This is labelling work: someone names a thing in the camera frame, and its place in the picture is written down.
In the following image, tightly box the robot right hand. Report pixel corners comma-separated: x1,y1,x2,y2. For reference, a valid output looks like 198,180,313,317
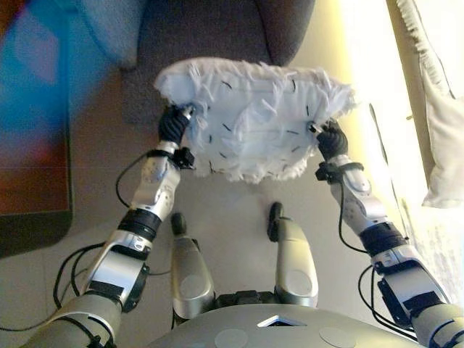
307,119,349,160

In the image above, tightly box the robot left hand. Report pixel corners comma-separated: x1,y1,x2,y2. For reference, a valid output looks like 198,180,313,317
157,104,196,144

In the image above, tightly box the white fringed cushion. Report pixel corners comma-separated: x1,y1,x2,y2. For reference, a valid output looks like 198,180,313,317
154,57,358,184

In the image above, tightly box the grey fabric armchair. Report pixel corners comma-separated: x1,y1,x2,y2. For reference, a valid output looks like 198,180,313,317
78,0,316,126

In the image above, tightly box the white duvet with grey trim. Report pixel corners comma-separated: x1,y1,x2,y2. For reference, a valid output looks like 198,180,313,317
394,0,464,210

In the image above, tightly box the robot right leg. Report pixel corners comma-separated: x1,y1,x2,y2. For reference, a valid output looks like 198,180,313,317
268,202,320,308

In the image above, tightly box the robot leg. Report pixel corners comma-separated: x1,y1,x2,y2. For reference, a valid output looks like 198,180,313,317
268,202,320,308
170,212,215,320

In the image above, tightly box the robot left leg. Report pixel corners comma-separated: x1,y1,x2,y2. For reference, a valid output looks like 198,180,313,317
170,212,215,320

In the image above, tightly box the pale grey floor rug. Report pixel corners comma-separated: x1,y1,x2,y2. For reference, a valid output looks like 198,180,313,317
398,195,464,309

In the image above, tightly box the dark floor rug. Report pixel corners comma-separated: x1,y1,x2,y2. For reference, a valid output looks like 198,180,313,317
0,137,75,258

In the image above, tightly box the grey robot torso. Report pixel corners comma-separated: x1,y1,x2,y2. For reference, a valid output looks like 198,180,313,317
144,289,432,348

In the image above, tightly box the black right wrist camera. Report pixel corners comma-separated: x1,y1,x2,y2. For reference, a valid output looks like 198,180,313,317
314,162,333,183

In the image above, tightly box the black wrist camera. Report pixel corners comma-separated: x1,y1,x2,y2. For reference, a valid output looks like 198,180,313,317
314,162,333,183
173,146,196,171

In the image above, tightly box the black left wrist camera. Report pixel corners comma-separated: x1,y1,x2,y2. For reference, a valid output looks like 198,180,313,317
173,146,196,171

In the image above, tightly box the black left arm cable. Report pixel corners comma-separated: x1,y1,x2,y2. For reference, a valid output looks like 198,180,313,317
0,150,171,333

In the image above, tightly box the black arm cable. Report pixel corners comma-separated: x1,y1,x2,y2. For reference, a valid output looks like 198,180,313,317
0,150,171,333
337,181,418,341

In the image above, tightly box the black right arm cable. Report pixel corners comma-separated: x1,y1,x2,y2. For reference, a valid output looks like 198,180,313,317
337,181,418,341

